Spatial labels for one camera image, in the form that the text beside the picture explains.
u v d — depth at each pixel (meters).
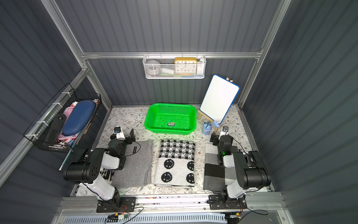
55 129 0.63
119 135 0.79
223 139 0.73
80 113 0.70
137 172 0.81
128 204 0.74
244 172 0.46
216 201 0.74
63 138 0.66
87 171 0.47
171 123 1.08
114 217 0.72
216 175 0.83
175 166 0.83
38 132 0.61
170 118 1.12
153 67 0.83
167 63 0.91
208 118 1.02
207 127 0.95
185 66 0.89
